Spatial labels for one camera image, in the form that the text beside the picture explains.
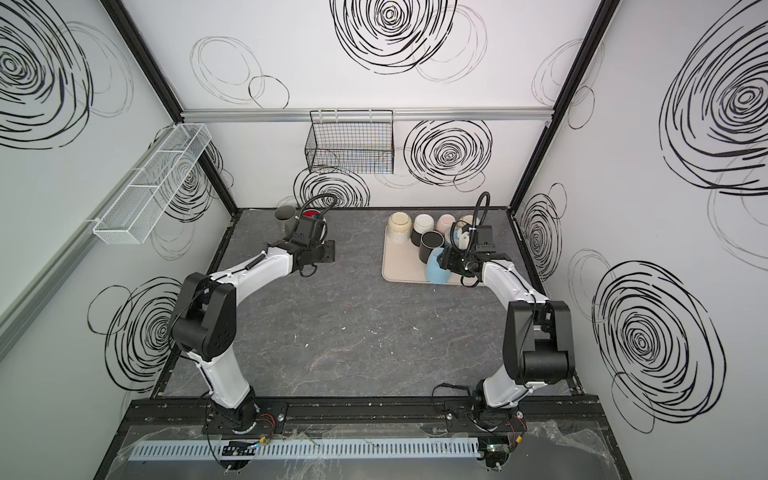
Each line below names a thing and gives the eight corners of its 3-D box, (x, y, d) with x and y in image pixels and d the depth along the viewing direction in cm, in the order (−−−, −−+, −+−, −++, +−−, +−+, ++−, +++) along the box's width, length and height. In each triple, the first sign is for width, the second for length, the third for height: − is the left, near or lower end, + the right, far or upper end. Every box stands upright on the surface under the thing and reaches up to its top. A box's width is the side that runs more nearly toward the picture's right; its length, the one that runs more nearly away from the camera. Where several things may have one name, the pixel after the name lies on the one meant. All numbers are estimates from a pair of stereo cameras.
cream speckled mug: (388, 243, 111) (388, 228, 104) (388, 226, 116) (388, 211, 110) (410, 243, 111) (412, 228, 104) (409, 226, 116) (411, 211, 110)
